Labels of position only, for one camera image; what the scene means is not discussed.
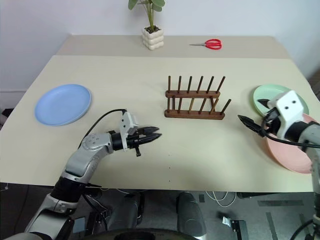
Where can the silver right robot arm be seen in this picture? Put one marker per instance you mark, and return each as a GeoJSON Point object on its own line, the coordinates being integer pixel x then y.
{"type": "Point", "coordinates": [312, 140]}

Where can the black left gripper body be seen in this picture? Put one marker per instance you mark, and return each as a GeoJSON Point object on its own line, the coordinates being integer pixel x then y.
{"type": "Point", "coordinates": [133, 143]}

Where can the dark rounded shape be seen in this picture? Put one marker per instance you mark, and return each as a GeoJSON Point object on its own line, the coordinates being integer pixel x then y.
{"type": "Point", "coordinates": [125, 212]}
{"type": "Point", "coordinates": [191, 212]}

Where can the dark table crossbar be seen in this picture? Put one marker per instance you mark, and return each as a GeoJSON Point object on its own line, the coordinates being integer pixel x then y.
{"type": "Point", "coordinates": [275, 195]}

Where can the blue plate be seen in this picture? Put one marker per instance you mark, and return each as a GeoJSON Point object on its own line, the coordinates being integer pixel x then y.
{"type": "Point", "coordinates": [62, 105]}

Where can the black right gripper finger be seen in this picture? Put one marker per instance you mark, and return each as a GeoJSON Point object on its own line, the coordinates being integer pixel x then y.
{"type": "Point", "coordinates": [251, 123]}
{"type": "Point", "coordinates": [264, 102]}

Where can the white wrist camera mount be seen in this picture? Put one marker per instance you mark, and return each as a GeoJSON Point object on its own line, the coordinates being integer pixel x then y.
{"type": "Point", "coordinates": [290, 107]}
{"type": "Point", "coordinates": [126, 122]}

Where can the pink plate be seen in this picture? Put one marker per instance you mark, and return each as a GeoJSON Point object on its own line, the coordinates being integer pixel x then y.
{"type": "Point", "coordinates": [287, 156]}

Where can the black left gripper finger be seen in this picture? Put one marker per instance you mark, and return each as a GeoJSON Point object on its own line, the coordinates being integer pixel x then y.
{"type": "Point", "coordinates": [150, 130]}
{"type": "Point", "coordinates": [152, 138]}

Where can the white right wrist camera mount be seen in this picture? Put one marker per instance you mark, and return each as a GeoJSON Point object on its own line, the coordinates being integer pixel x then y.
{"type": "Point", "coordinates": [290, 107]}

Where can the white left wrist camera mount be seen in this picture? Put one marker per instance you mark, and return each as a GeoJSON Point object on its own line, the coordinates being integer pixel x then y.
{"type": "Point", "coordinates": [126, 122]}

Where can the green plate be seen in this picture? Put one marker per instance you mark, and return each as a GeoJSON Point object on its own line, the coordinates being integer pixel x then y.
{"type": "Point", "coordinates": [265, 93]}

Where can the wooden dish rack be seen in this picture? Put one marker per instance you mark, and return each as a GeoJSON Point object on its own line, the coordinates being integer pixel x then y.
{"type": "Point", "coordinates": [193, 114]}

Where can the green plant in white pot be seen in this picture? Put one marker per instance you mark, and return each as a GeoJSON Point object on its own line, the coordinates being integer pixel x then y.
{"type": "Point", "coordinates": [153, 40]}

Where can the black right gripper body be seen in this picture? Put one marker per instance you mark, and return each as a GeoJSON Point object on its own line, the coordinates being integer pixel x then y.
{"type": "Point", "coordinates": [272, 122]}

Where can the black metal bracket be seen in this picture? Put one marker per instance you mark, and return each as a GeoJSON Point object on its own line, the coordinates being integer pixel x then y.
{"type": "Point", "coordinates": [236, 225]}

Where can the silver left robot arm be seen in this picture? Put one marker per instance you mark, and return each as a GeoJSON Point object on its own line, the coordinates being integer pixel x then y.
{"type": "Point", "coordinates": [80, 162]}

